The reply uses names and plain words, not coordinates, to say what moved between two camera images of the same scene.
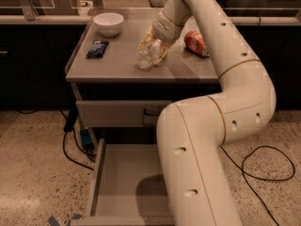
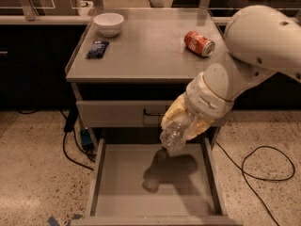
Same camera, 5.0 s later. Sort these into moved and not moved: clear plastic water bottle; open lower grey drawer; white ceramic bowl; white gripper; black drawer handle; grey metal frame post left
Moved: white gripper; clear plastic water bottle
Not moved: open lower grey drawer; grey metal frame post left; black drawer handle; white ceramic bowl
